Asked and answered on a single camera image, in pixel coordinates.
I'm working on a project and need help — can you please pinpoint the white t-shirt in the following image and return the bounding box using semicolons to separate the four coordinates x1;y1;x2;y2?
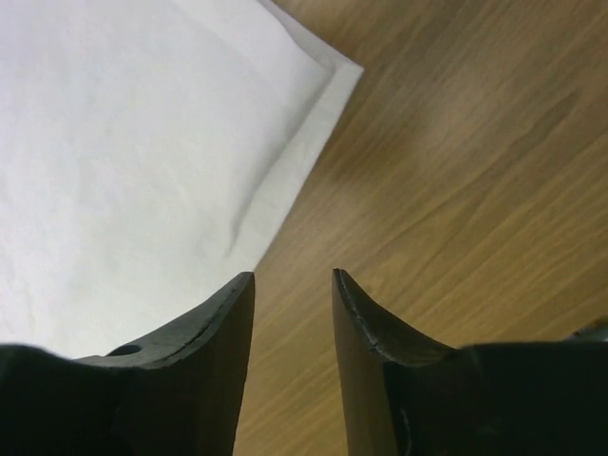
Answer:
1;1;362;358

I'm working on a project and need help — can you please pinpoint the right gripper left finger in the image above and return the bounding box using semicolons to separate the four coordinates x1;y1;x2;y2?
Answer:
1;272;256;455

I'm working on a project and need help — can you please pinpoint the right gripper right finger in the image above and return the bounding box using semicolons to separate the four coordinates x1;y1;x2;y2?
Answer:
332;269;607;455

